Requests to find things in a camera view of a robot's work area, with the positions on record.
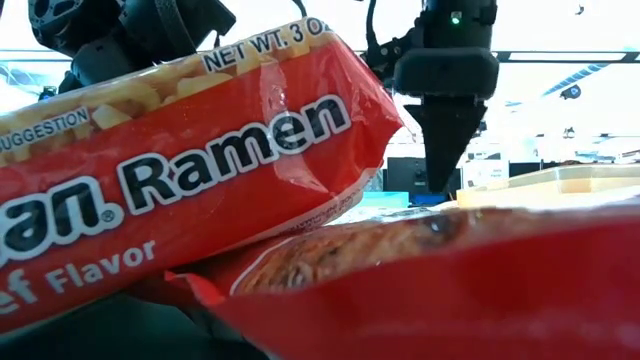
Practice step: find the tan orange plastic bin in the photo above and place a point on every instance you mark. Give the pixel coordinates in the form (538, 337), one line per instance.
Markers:
(575, 187)

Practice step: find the white sign board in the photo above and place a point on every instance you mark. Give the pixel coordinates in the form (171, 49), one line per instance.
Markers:
(487, 172)

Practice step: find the black ceiling camera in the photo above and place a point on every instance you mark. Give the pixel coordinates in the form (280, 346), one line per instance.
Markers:
(48, 94)
(571, 92)

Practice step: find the black computer monitor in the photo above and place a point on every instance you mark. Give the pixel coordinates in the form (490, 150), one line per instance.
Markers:
(405, 175)

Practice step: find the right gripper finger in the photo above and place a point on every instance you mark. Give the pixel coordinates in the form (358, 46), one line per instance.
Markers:
(445, 135)

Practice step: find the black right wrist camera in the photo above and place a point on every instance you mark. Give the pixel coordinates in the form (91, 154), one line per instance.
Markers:
(385, 57)

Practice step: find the blue storage box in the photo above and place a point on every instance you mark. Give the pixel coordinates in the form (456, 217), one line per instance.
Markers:
(420, 200)

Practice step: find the small black ceiling hook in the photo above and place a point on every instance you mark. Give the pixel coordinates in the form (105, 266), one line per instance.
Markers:
(580, 9)

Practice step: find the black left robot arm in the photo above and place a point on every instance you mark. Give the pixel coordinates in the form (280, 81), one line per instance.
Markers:
(165, 25)

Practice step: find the red beef flavor ramen pack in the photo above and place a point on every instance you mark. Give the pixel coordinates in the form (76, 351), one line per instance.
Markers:
(200, 175)

